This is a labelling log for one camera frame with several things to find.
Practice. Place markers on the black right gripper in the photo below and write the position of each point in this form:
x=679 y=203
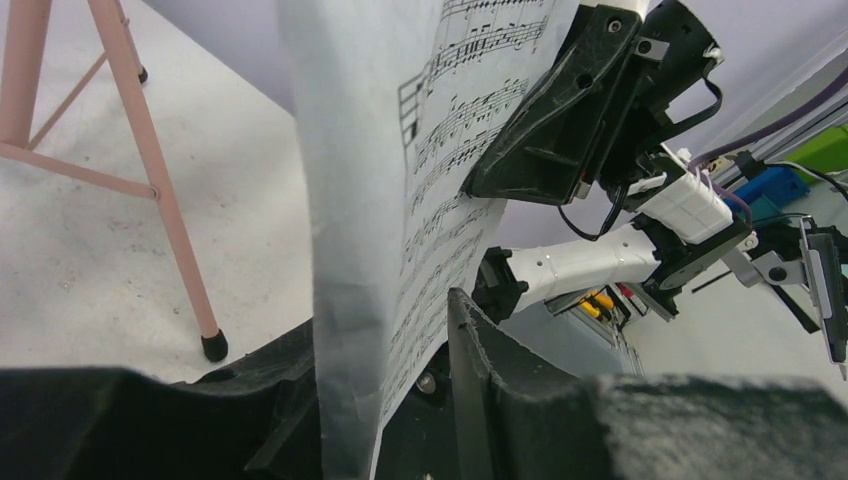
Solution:
x=600 y=111

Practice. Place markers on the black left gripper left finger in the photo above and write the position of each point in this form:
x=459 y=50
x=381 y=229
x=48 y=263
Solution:
x=255 y=418

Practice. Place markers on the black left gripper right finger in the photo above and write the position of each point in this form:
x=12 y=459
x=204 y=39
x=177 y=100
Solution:
x=517 y=416

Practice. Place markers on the sheet music page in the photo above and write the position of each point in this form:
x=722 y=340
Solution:
x=395 y=102

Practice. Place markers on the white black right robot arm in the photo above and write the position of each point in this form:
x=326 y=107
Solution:
x=660 y=233

